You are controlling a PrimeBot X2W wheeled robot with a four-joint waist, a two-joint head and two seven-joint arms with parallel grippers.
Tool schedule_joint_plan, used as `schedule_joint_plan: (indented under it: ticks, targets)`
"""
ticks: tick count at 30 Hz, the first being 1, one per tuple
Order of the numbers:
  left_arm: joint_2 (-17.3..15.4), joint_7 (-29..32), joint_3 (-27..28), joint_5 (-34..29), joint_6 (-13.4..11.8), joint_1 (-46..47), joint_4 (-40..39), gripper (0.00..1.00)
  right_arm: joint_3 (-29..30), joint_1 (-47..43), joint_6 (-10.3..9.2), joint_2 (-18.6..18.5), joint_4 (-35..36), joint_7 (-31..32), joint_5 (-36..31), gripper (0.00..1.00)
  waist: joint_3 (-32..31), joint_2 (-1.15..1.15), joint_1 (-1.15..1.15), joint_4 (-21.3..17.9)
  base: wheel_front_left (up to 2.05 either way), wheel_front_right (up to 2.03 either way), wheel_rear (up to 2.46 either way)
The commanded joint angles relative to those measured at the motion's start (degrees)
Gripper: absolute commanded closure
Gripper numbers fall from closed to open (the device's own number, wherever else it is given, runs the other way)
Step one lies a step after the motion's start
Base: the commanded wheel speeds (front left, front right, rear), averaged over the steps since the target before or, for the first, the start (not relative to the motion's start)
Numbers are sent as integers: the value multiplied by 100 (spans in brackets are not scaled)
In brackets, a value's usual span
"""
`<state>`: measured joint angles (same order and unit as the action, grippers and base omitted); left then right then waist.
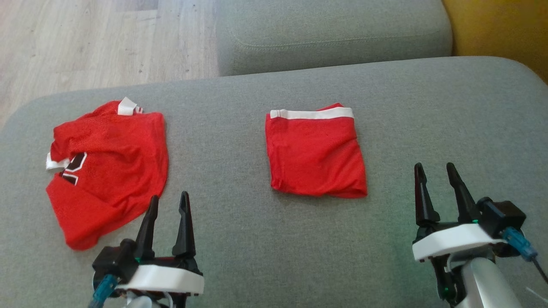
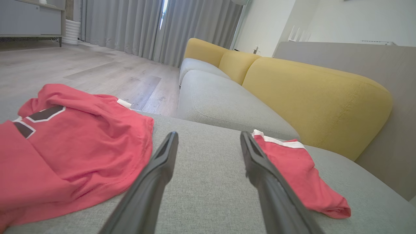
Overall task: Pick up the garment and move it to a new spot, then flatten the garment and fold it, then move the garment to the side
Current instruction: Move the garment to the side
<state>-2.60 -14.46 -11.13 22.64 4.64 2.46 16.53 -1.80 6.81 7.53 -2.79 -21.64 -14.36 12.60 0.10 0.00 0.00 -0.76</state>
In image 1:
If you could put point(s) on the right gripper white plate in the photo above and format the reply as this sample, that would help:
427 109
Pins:
454 241

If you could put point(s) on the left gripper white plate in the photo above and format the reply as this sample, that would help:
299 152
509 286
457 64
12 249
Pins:
167 278

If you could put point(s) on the red basketball jersey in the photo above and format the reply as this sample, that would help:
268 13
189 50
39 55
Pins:
120 149

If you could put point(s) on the red shorts with white trim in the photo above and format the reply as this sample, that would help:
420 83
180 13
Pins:
317 154

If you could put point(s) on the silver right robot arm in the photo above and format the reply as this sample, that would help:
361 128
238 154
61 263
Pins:
488 286

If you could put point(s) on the large grey sofa seat cushion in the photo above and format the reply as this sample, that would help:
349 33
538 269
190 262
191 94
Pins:
239 171

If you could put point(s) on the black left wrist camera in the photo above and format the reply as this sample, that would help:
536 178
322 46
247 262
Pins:
113 259

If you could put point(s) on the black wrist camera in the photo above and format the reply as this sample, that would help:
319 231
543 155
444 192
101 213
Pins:
503 216
113 259

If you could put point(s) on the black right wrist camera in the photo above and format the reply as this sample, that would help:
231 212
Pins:
503 216

